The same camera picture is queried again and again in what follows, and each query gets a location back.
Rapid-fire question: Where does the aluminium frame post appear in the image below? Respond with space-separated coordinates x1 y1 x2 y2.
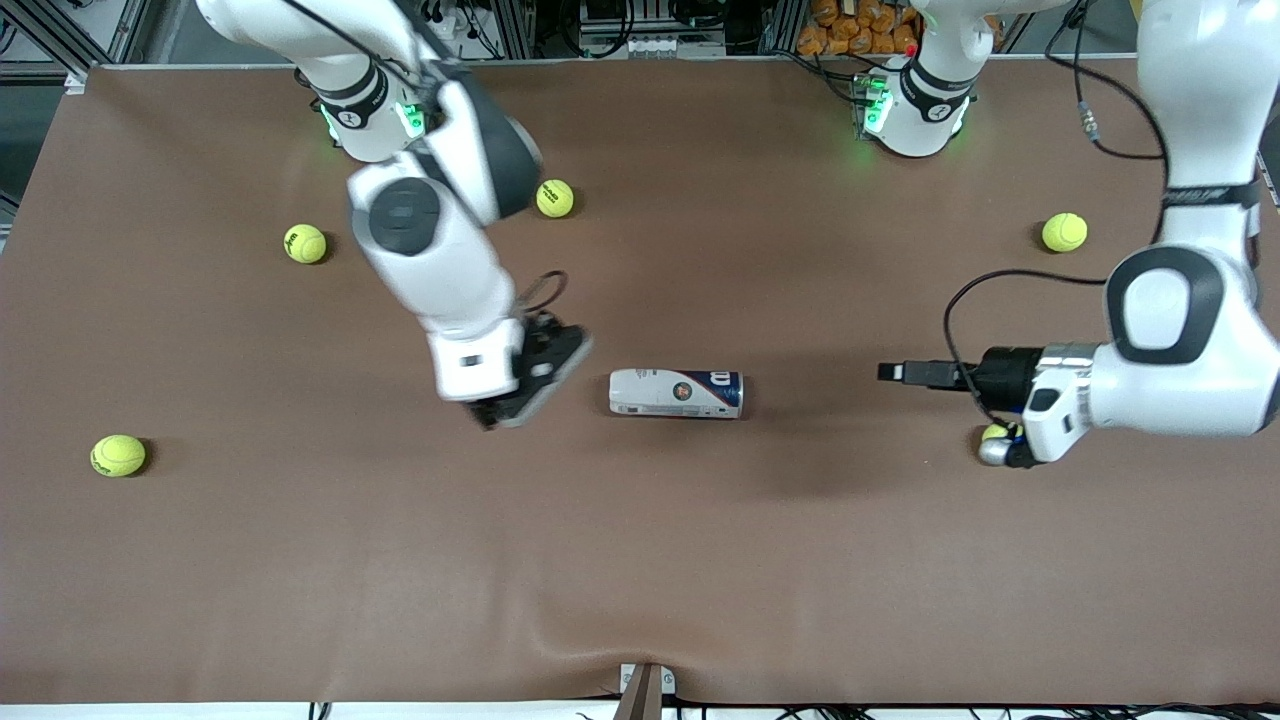
495 0 538 59
757 0 801 53

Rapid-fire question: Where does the white blue tennis ball can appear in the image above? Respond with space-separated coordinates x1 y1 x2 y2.
609 368 745 420

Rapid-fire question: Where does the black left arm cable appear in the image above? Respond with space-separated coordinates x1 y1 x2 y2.
944 0 1169 426

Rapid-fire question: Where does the brown table mat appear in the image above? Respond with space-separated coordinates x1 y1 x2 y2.
0 55 1280 706

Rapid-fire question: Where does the aluminium frame strut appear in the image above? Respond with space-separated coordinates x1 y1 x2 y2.
25 0 151 71

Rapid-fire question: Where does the bag of orange items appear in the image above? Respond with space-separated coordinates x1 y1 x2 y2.
797 0 921 57

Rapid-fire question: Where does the grey metal mount bracket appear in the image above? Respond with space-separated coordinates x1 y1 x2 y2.
612 662 677 720

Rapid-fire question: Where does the black equipment box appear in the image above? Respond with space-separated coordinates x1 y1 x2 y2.
580 0 666 31

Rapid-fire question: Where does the long white power strip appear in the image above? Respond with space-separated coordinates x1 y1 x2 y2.
578 36 728 59

